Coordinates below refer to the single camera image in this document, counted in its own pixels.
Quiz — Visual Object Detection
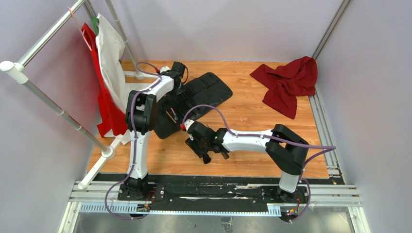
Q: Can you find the large black powder brush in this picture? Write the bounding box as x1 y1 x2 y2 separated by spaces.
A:
202 154 211 164

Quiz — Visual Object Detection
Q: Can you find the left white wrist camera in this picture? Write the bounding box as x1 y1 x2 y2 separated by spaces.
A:
159 66 170 73

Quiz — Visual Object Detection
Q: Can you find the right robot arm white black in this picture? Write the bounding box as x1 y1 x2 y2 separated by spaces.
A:
181 120 309 202

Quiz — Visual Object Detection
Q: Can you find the red hanging garment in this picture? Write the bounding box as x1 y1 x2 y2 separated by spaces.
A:
81 23 128 137

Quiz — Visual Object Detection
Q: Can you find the pink handle makeup brush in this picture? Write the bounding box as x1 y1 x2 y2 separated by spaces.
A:
171 108 178 121

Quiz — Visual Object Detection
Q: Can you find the right corner aluminium post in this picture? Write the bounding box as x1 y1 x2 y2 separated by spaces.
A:
312 0 352 60

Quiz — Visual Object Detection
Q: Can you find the pink hanger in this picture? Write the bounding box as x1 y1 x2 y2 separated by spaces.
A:
68 7 92 51

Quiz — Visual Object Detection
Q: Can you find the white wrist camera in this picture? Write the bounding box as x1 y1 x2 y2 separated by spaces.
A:
159 66 170 73
182 119 195 134

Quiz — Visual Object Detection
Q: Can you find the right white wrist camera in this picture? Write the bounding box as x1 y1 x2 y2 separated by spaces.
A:
182 119 195 134

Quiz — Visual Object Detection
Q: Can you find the black makeup brush roll case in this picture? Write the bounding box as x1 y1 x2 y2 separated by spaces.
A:
154 72 233 139

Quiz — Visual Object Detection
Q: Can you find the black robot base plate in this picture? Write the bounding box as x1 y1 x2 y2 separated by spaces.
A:
114 175 310 213

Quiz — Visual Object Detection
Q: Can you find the aluminium rail frame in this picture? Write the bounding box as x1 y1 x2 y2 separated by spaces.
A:
59 174 371 233

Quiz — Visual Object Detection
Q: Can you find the white hanging cloth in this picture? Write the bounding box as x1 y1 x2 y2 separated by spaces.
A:
95 14 148 145

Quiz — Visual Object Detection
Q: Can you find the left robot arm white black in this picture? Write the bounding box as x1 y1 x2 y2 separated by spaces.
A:
120 62 187 200

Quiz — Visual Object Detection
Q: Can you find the dark red cloth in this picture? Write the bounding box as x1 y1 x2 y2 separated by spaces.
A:
250 56 318 119

